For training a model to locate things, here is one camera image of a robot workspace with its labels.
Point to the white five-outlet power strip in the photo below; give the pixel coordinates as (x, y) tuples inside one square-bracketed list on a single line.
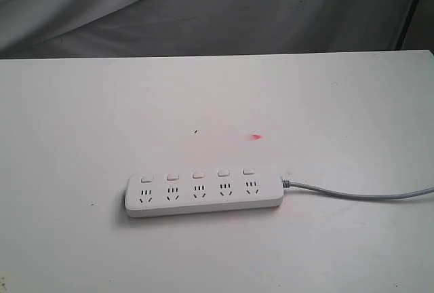
[(202, 190)]

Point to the grey backdrop cloth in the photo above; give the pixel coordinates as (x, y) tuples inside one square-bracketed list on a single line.
[(130, 28)]

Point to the black tripod stand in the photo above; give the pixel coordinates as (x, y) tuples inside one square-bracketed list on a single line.
[(406, 25)]

